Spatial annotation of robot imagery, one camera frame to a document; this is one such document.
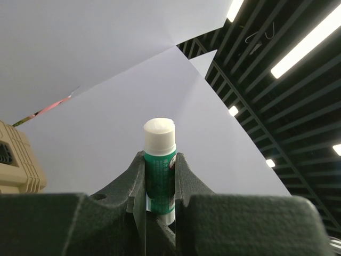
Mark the ceiling light strips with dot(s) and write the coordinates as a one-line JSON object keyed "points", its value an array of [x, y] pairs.
{"points": [[282, 60]]}

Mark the green white glue stick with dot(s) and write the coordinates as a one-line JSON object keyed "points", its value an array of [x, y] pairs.
{"points": [[160, 157]]}

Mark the tan plastic tool case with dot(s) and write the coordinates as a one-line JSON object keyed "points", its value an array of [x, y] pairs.
{"points": [[20, 170]]}

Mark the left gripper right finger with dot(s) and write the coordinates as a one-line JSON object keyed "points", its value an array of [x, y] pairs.
{"points": [[224, 224]]}

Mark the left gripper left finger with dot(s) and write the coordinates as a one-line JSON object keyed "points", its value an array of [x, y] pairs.
{"points": [[109, 222]]}

